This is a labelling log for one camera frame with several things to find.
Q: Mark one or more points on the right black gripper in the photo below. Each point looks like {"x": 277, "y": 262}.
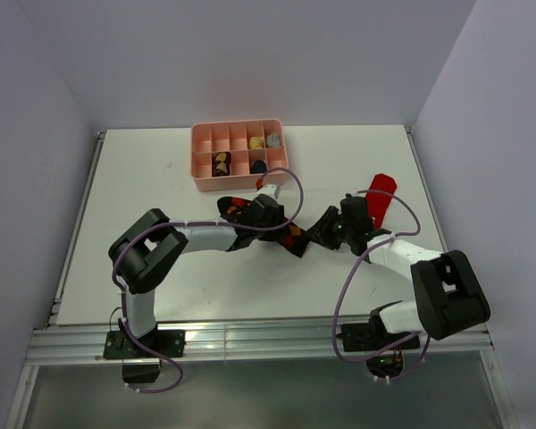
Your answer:
{"x": 321, "y": 232}

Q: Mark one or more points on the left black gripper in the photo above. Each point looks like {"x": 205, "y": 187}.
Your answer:
{"x": 279, "y": 216}

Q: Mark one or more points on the red orange argyle sock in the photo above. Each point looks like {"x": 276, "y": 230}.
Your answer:
{"x": 296, "y": 240}

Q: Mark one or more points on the brown yellow argyle sock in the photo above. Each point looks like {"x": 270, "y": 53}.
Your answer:
{"x": 221, "y": 163}

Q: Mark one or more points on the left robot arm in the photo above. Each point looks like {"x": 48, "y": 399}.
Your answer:
{"x": 145, "y": 254}

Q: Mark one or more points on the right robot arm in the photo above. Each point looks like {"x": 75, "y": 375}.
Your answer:
{"x": 448, "y": 297}

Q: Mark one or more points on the red christmas sock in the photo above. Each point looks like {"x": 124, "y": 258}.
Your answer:
{"x": 379, "y": 197}

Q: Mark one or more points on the dark navy rolled sock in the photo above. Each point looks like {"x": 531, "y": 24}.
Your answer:
{"x": 258, "y": 166}

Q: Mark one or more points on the yellow rolled sock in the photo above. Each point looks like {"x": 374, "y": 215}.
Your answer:
{"x": 255, "y": 143}

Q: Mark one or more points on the pink divided organizer box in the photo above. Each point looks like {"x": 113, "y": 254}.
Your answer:
{"x": 208, "y": 138}

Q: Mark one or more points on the grey rolled sock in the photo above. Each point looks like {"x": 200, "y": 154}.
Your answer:
{"x": 273, "y": 140}

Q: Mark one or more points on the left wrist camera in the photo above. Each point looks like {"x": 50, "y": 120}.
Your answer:
{"x": 267, "y": 191}

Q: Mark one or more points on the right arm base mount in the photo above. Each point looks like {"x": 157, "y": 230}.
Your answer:
{"x": 371, "y": 336}

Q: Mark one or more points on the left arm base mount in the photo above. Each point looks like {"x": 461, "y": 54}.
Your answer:
{"x": 119, "y": 346}

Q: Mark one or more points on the aluminium front rail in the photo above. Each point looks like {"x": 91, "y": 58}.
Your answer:
{"x": 226, "y": 341}

